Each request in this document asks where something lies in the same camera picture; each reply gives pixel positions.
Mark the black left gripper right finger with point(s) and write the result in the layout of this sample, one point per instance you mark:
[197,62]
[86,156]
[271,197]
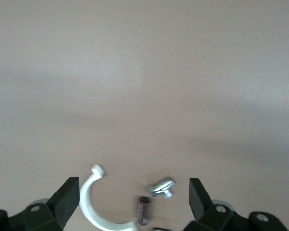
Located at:
[201,204]

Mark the small brown block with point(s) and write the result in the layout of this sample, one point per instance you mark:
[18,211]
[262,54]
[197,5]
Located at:
[143,211]

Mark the silver metal T-bolt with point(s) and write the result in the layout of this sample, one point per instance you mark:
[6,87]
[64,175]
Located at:
[161,187]

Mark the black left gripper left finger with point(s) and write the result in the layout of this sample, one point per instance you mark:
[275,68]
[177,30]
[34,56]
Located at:
[60,204]

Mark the white half-round pipe clamp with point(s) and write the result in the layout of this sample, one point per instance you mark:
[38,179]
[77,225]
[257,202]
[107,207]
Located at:
[86,199]

